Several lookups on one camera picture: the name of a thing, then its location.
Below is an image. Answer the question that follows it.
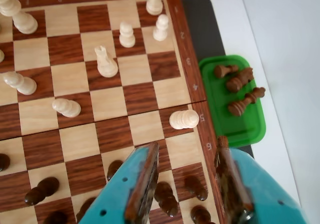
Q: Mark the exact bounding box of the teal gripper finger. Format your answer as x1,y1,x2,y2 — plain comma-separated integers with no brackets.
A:
215,135,308,224
76,141,160,224

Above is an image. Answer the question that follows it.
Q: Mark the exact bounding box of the light wooden bishop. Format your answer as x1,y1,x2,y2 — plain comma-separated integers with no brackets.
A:
169,110,200,130

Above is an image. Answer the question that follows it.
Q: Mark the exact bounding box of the wooden chess board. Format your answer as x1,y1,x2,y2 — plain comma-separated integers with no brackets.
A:
0,0,227,224

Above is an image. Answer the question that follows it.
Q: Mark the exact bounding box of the dark wooden bishop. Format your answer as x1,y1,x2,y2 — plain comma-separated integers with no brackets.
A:
153,181,179,217
227,87,266,117

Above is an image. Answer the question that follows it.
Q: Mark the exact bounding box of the dark wooden queen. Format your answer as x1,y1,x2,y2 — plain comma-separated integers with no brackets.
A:
43,210,68,224

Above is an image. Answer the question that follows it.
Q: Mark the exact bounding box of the green plastic tray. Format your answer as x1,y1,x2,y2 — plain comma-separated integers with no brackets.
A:
198,55,266,148

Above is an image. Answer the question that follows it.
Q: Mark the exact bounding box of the light wooden knight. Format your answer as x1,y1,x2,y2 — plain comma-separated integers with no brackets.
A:
94,45,119,78

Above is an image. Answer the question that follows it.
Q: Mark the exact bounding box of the dark grey table mat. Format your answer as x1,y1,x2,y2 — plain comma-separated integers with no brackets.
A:
181,0,255,159

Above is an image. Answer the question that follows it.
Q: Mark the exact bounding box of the light wooden king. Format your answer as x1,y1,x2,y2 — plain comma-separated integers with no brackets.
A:
0,0,39,35

